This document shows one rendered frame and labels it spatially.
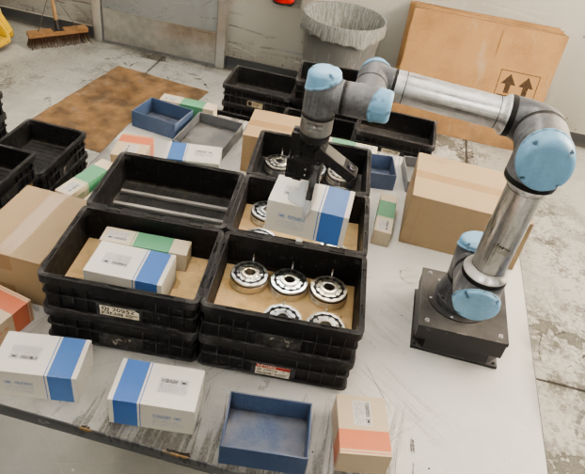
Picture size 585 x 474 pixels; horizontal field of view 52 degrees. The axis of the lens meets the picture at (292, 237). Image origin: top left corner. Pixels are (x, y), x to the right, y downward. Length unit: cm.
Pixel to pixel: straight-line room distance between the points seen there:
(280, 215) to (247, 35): 342
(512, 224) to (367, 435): 59
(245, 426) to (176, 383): 20
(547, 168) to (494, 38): 314
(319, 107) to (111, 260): 66
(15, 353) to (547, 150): 127
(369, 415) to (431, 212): 82
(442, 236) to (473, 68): 249
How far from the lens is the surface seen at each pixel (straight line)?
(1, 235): 181
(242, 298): 162
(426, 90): 143
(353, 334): 145
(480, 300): 155
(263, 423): 153
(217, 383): 159
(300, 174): 143
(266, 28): 475
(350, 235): 189
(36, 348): 159
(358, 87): 133
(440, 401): 169
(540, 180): 135
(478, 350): 178
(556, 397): 288
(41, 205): 190
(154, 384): 148
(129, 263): 158
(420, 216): 208
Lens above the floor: 197
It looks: 38 degrees down
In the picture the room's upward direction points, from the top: 10 degrees clockwise
